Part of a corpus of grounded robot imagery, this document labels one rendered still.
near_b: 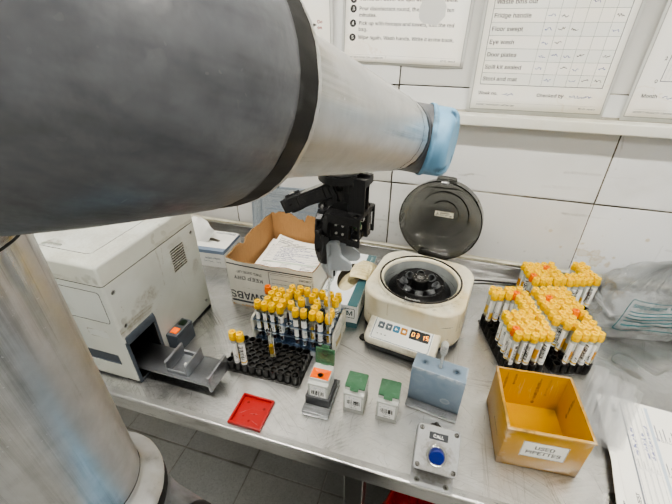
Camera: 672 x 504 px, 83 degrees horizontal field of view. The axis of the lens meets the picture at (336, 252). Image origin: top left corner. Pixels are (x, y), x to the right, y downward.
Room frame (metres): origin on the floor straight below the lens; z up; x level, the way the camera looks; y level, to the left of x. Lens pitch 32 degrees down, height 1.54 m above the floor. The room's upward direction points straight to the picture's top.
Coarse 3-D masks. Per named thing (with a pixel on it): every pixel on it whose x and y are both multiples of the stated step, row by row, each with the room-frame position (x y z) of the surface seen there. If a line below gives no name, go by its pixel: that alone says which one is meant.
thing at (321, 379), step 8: (320, 368) 0.51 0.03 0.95; (328, 368) 0.51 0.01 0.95; (312, 376) 0.49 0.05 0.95; (320, 376) 0.50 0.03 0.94; (328, 376) 0.49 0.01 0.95; (312, 384) 0.48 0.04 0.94; (320, 384) 0.48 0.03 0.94; (328, 384) 0.48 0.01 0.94; (312, 392) 0.48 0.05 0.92; (320, 392) 0.48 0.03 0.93; (328, 392) 0.48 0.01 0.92
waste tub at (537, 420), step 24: (504, 384) 0.49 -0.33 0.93; (528, 384) 0.48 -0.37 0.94; (552, 384) 0.47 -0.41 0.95; (504, 408) 0.41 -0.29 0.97; (528, 408) 0.47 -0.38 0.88; (552, 408) 0.47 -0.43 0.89; (576, 408) 0.42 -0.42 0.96; (504, 432) 0.38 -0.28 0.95; (528, 432) 0.36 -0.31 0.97; (552, 432) 0.42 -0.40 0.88; (576, 432) 0.39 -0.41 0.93; (504, 456) 0.37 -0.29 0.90; (528, 456) 0.36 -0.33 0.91; (552, 456) 0.35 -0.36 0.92; (576, 456) 0.35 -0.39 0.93
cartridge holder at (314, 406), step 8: (336, 384) 0.52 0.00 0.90; (336, 392) 0.51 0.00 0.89; (312, 400) 0.48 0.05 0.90; (320, 400) 0.47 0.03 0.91; (328, 400) 0.47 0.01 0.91; (304, 408) 0.47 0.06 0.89; (312, 408) 0.47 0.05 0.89; (320, 408) 0.47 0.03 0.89; (328, 408) 0.47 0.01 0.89; (320, 416) 0.45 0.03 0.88; (328, 416) 0.45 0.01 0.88
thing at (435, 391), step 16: (416, 368) 0.49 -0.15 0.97; (432, 368) 0.49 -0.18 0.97; (448, 368) 0.49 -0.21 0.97; (464, 368) 0.49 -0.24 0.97; (416, 384) 0.49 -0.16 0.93; (432, 384) 0.48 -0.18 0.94; (448, 384) 0.47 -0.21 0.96; (464, 384) 0.46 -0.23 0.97; (416, 400) 0.49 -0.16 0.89; (432, 400) 0.48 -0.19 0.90; (448, 400) 0.47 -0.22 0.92; (448, 416) 0.45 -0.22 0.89
